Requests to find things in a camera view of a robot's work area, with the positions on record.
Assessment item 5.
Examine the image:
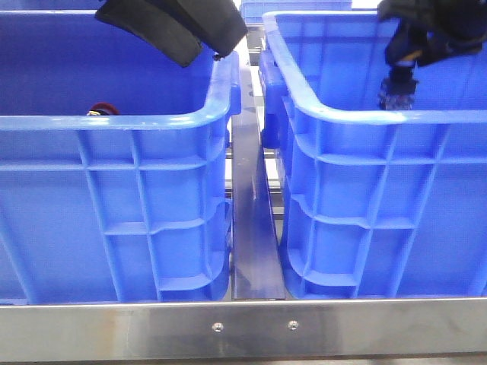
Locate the blue plastic bin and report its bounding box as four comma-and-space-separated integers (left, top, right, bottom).
240, 0, 352, 24
1, 10, 241, 305
259, 11, 486, 299

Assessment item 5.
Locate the yellow mushroom push button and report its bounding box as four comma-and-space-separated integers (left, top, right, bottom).
377, 61, 418, 111

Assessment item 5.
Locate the stainless steel front rail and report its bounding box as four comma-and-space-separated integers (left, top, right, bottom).
1, 298, 486, 362

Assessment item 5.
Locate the metal divider bar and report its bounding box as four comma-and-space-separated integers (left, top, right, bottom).
231, 63, 286, 300

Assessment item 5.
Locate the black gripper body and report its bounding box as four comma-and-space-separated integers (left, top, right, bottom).
377, 1, 486, 67

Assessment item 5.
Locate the rear blue plastic bin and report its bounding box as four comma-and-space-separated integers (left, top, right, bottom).
240, 0, 352, 24

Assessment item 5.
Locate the left blue plastic bin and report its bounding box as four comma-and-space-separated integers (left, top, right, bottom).
1, 10, 241, 305

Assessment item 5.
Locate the red mushroom push button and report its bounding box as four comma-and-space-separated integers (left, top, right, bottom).
87, 102, 120, 116

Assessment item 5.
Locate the right blue plastic bin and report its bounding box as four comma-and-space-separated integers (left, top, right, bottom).
259, 11, 486, 299

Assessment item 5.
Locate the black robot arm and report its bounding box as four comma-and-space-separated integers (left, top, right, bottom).
95, 1, 486, 67

